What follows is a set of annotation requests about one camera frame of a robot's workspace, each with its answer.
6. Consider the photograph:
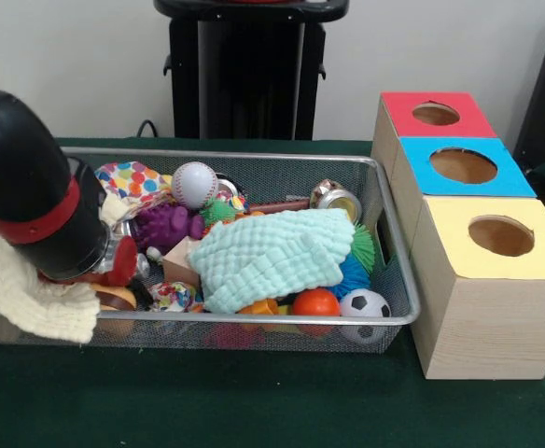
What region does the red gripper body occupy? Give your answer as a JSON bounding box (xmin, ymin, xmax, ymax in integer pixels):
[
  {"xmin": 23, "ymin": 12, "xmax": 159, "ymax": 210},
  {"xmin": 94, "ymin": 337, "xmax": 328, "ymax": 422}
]
[{"xmin": 100, "ymin": 234, "xmax": 139, "ymax": 287}]

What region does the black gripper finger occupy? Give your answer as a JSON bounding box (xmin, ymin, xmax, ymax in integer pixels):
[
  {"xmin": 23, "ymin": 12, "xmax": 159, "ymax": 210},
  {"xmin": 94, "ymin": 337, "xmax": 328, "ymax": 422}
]
[{"xmin": 129, "ymin": 278, "xmax": 151, "ymax": 309}]

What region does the plush hamburger toy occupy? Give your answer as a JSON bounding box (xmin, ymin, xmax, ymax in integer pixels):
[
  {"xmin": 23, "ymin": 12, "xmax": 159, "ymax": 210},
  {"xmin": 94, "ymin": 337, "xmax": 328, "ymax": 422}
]
[{"xmin": 90, "ymin": 282, "xmax": 138, "ymax": 313}]

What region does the cream muslin cloth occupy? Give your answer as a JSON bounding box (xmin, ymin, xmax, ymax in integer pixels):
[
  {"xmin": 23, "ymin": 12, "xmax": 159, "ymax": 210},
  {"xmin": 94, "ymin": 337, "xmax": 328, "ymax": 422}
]
[{"xmin": 0, "ymin": 191, "xmax": 132, "ymax": 345}]

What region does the light blue muslin cloth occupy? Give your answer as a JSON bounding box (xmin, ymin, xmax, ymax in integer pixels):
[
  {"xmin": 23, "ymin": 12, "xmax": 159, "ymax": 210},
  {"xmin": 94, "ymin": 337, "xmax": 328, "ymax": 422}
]
[{"xmin": 187, "ymin": 208, "xmax": 356, "ymax": 315}]

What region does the large green spiky ball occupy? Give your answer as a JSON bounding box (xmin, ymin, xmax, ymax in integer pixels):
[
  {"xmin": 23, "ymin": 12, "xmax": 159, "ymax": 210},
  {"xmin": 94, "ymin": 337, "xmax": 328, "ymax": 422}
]
[{"xmin": 346, "ymin": 223, "xmax": 376, "ymax": 274}]

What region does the shallow mesh bin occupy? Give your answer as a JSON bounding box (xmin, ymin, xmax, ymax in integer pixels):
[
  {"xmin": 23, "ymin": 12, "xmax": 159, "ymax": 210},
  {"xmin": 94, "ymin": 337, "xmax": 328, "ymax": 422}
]
[{"xmin": 0, "ymin": 147, "xmax": 422, "ymax": 355}]

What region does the wooden box with three holes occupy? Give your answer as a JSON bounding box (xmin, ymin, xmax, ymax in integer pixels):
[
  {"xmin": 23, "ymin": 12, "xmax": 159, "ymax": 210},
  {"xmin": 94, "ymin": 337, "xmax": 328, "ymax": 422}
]
[{"xmin": 370, "ymin": 91, "xmax": 545, "ymax": 380}]

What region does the plain wooden cube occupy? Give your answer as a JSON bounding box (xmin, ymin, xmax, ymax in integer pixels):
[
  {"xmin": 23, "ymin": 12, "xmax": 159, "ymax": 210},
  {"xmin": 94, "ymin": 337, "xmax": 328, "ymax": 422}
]
[{"xmin": 162, "ymin": 235, "xmax": 203, "ymax": 288}]

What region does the purple spiky rubber toy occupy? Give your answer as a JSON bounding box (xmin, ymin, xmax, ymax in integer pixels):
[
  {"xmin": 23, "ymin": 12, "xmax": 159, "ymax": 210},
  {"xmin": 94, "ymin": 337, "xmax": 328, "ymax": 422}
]
[{"xmin": 134, "ymin": 204, "xmax": 207, "ymax": 256}]

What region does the polka dot cloth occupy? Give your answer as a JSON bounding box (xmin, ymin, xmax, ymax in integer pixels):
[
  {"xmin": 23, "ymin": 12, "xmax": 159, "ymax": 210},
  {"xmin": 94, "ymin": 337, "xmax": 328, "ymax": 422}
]
[{"xmin": 94, "ymin": 161, "xmax": 174, "ymax": 202}]

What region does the white toy baseball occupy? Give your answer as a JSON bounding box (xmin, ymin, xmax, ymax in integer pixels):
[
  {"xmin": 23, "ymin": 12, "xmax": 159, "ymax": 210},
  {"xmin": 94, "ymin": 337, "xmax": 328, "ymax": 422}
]
[{"xmin": 171, "ymin": 161, "xmax": 219, "ymax": 210}]

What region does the red ball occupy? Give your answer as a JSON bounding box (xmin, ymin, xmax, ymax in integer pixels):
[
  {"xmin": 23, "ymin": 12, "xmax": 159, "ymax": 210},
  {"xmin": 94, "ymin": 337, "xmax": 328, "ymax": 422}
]
[{"xmin": 293, "ymin": 287, "xmax": 342, "ymax": 317}]

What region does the blue spiky ball with eyes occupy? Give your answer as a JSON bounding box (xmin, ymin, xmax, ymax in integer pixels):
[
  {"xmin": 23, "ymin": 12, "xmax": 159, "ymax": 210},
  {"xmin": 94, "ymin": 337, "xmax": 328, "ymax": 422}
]
[{"xmin": 332, "ymin": 255, "xmax": 371, "ymax": 298}]

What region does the crushed metal can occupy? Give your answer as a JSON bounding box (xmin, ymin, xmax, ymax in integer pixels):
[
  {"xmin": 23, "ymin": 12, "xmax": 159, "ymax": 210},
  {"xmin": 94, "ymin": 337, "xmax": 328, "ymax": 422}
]
[{"xmin": 310, "ymin": 183, "xmax": 363, "ymax": 220}]

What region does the small soccer ball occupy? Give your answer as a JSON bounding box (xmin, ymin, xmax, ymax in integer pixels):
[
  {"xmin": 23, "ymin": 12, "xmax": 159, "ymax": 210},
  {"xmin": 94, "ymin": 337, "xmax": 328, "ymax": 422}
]
[{"xmin": 340, "ymin": 288, "xmax": 393, "ymax": 318}]

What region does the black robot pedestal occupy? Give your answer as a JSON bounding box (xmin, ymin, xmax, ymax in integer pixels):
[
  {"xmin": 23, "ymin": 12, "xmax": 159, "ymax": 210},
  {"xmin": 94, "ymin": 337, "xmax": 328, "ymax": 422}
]
[{"xmin": 153, "ymin": 0, "xmax": 351, "ymax": 140}]

